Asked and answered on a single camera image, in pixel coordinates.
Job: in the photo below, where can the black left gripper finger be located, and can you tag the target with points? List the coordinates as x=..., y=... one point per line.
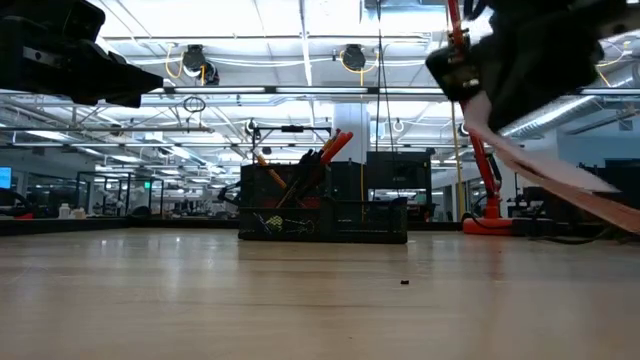
x=115, y=82

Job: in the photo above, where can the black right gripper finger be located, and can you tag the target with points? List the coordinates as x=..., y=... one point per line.
x=515, y=107

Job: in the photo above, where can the pink sticky note pad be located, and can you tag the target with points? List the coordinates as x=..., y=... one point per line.
x=550, y=172

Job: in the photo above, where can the black mesh desk organizer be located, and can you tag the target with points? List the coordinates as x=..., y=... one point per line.
x=370, y=222

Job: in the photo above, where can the yellow-green eraser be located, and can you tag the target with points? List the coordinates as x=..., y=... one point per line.
x=274, y=223

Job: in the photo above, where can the black binder clip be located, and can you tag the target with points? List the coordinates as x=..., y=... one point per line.
x=300, y=227

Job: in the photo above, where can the red desk lamp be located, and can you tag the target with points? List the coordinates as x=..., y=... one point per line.
x=492, y=225

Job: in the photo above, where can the white bottle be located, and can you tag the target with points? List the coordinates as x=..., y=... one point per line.
x=64, y=211

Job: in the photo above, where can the blue lit monitor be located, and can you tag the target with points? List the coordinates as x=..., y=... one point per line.
x=5, y=177

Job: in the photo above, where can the long ceiling light fixture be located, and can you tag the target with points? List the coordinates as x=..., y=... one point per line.
x=265, y=90

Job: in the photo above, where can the silver ceiling duct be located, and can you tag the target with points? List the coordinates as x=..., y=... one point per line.
x=565, y=112

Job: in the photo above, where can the black background rig frame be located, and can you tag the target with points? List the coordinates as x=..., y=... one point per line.
x=120, y=175

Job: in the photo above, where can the black overhead camera bar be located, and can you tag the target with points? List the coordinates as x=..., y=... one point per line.
x=292, y=128

